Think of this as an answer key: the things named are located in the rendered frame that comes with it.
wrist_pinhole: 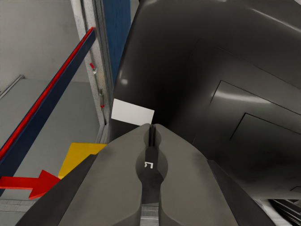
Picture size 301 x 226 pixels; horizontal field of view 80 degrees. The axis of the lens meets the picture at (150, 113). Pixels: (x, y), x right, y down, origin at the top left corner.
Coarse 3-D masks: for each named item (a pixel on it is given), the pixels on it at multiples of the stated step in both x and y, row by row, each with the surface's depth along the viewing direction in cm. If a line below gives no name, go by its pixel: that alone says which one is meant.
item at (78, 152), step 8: (72, 144) 43; (80, 144) 44; (88, 144) 44; (96, 144) 44; (104, 144) 44; (72, 152) 42; (80, 152) 42; (88, 152) 42; (96, 152) 42; (64, 160) 40; (72, 160) 40; (80, 160) 40; (64, 168) 39; (72, 168) 39
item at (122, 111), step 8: (120, 104) 14; (128, 104) 14; (112, 112) 14; (120, 112) 14; (128, 112) 14; (136, 112) 14; (144, 112) 14; (152, 112) 14; (120, 120) 14; (128, 120) 14; (136, 120) 14; (144, 120) 14
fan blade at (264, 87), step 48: (144, 0) 11; (192, 0) 11; (240, 0) 10; (288, 0) 10; (144, 48) 12; (192, 48) 12; (240, 48) 11; (288, 48) 11; (144, 96) 13; (192, 96) 13; (240, 96) 12; (288, 96) 12; (192, 144) 15; (240, 144) 14; (288, 144) 13; (144, 192) 18; (288, 192) 17
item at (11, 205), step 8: (16, 80) 142; (8, 88) 134; (0, 96) 128; (0, 200) 79; (8, 200) 79; (16, 200) 79; (24, 200) 79; (0, 208) 77; (8, 208) 77; (16, 208) 77; (24, 208) 77; (144, 208) 79; (152, 208) 79; (144, 216) 77; (152, 216) 77
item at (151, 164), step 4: (148, 160) 16; (152, 160) 16; (156, 160) 16; (148, 164) 16; (152, 164) 16; (156, 164) 16; (148, 168) 16; (152, 168) 16; (156, 168) 16; (148, 172) 17; (152, 172) 17; (156, 172) 17
